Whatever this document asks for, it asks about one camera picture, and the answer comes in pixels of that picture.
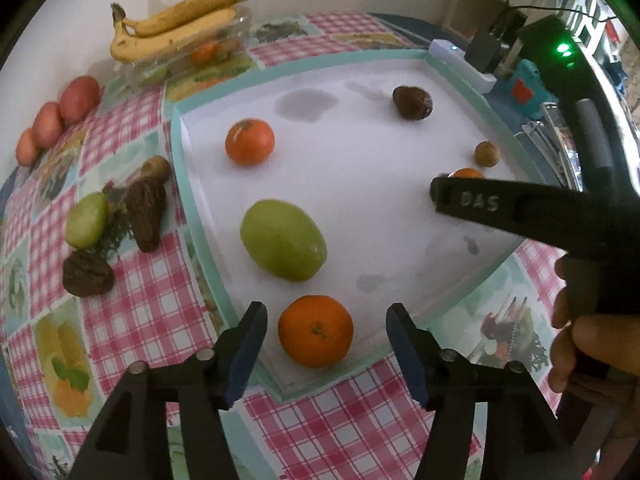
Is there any small green plum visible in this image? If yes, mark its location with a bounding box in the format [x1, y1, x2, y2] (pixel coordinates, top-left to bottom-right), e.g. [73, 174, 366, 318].
[65, 191, 110, 250]

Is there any red apple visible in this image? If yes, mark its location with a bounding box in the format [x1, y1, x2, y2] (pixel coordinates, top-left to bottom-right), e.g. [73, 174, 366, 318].
[34, 102, 66, 147]
[15, 128, 41, 167]
[59, 76, 102, 125]

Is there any large green plum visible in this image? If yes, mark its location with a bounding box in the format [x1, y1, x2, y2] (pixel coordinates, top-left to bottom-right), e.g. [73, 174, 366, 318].
[240, 199, 329, 282]

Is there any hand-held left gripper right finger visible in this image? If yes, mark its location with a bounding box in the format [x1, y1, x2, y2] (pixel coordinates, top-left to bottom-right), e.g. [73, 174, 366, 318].
[386, 302, 576, 480]

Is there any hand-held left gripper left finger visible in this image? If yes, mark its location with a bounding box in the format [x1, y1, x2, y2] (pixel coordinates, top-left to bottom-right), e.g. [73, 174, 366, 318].
[67, 301, 268, 480]

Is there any white power strip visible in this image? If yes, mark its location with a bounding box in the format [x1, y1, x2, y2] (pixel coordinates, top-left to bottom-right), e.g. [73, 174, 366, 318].
[430, 40, 498, 93]

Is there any tangerine with pale stem mark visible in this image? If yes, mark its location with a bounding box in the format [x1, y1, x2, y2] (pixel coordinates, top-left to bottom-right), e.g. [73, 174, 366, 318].
[224, 118, 276, 167]

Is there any long dark brown date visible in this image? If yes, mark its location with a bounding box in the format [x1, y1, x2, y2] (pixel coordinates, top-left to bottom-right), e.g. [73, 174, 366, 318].
[124, 177, 167, 253]

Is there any small brown nut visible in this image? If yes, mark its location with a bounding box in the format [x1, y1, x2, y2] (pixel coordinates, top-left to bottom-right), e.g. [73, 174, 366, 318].
[137, 155, 171, 181]

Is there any clear plastic container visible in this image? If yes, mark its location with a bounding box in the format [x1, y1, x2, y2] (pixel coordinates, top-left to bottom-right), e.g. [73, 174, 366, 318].
[117, 5, 256, 88]

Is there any wrinkled dark brown date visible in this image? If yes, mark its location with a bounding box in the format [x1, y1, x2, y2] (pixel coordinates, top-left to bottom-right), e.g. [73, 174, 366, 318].
[62, 250, 115, 297]

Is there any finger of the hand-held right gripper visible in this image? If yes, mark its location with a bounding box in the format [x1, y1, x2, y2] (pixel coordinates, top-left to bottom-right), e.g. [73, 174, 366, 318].
[431, 175, 576, 256]

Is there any white tray with teal rim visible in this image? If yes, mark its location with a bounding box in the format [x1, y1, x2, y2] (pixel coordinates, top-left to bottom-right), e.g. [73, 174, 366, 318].
[170, 42, 546, 401]

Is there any person's right hand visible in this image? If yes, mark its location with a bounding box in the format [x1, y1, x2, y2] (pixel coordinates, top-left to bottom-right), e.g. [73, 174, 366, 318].
[550, 255, 640, 441]

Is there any tangerine inside clear container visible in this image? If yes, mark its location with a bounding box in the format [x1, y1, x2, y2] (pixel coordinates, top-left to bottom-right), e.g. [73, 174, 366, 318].
[190, 40, 221, 66]

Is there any metal wire rack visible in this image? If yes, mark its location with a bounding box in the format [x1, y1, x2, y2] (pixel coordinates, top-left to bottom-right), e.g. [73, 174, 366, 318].
[520, 102, 586, 191]

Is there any black power adapter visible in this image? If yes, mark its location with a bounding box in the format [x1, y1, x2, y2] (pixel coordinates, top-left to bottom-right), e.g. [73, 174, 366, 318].
[465, 27, 508, 73]

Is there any small brown kiwi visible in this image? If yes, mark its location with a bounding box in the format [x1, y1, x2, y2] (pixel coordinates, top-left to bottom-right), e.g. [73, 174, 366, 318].
[474, 141, 501, 168]

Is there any teal plastic toy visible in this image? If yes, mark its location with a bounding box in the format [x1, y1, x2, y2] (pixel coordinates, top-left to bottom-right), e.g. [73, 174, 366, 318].
[510, 59, 558, 121]

